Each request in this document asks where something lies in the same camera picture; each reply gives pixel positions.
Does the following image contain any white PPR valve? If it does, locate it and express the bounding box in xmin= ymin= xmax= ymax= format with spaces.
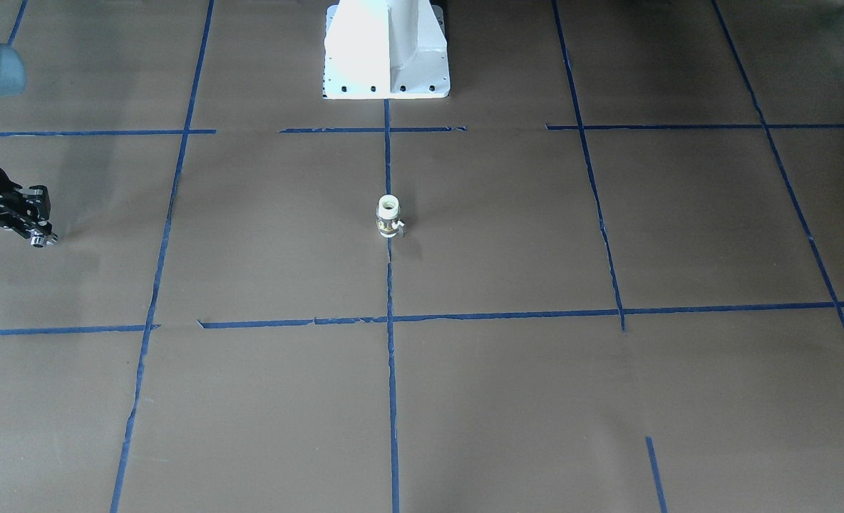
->
xmin=376 ymin=195 xmax=406 ymax=238

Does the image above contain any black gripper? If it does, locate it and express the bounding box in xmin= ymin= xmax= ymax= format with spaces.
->
xmin=0 ymin=166 xmax=54 ymax=240

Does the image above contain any white pedestal column base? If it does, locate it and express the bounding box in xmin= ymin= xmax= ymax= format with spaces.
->
xmin=321 ymin=1 xmax=451 ymax=100

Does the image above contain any chrome pipe fitting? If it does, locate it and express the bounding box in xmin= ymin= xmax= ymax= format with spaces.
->
xmin=29 ymin=230 xmax=59 ymax=248

